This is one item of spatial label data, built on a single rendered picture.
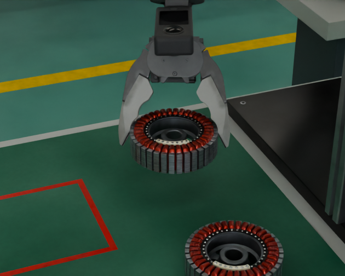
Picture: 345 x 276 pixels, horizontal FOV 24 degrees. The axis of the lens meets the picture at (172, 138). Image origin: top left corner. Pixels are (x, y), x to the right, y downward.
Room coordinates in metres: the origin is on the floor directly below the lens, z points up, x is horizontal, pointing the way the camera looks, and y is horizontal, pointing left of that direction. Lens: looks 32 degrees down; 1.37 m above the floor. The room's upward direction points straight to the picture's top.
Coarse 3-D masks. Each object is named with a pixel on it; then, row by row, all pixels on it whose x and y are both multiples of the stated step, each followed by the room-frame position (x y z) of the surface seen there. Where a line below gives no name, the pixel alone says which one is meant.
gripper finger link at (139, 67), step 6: (144, 54) 0.92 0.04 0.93; (138, 60) 0.91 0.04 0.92; (144, 60) 0.91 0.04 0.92; (132, 66) 0.91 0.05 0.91; (138, 66) 0.91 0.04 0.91; (144, 66) 0.91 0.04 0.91; (132, 72) 0.91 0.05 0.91; (138, 72) 0.91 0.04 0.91; (144, 72) 0.91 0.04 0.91; (150, 72) 0.92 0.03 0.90; (126, 78) 0.90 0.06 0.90; (132, 78) 0.90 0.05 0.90; (126, 84) 0.90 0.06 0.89; (132, 84) 0.90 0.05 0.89; (126, 90) 0.89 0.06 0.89; (126, 96) 0.89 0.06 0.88
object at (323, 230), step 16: (320, 80) 1.19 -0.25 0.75; (240, 96) 1.13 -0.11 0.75; (80, 128) 1.03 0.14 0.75; (96, 128) 1.03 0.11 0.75; (240, 128) 1.03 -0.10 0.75; (0, 144) 0.99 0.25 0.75; (16, 144) 0.99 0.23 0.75; (256, 160) 0.94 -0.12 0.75; (272, 176) 0.90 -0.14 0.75; (288, 192) 0.87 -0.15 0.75; (304, 208) 0.83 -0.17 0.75; (320, 224) 0.80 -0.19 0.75; (336, 240) 0.76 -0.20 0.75
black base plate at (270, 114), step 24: (264, 96) 1.09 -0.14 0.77; (288, 96) 1.09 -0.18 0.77; (312, 96) 1.09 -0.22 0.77; (336, 96) 1.09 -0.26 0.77; (240, 120) 1.03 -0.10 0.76; (264, 120) 1.02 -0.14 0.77; (288, 120) 1.02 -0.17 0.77; (312, 120) 1.02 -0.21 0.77; (264, 144) 0.96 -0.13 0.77; (288, 144) 0.95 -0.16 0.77; (312, 144) 0.95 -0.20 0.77; (288, 168) 0.89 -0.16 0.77; (312, 168) 0.89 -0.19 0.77; (312, 192) 0.83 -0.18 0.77
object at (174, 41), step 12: (156, 12) 0.94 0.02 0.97; (168, 12) 0.93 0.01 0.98; (180, 12) 0.93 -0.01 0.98; (156, 24) 0.89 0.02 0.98; (168, 24) 0.89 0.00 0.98; (180, 24) 0.89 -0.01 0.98; (192, 24) 0.89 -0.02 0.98; (156, 36) 0.85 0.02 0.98; (168, 36) 0.85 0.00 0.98; (180, 36) 0.85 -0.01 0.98; (192, 36) 0.85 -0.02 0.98; (156, 48) 0.84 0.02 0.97; (168, 48) 0.84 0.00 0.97; (180, 48) 0.84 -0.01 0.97; (192, 48) 0.85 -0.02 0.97
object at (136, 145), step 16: (160, 112) 0.91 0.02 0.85; (176, 112) 0.90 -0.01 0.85; (192, 112) 0.90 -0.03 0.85; (144, 128) 0.87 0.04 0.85; (160, 128) 0.89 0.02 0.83; (176, 128) 0.88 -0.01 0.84; (192, 128) 0.88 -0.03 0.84; (208, 128) 0.86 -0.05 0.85; (144, 144) 0.83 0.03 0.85; (160, 144) 0.83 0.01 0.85; (176, 144) 0.83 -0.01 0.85; (192, 144) 0.83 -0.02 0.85; (208, 144) 0.83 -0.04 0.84; (144, 160) 0.82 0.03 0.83; (160, 160) 0.82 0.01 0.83; (176, 160) 0.81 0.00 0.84; (192, 160) 0.81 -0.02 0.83; (208, 160) 0.83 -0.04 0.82
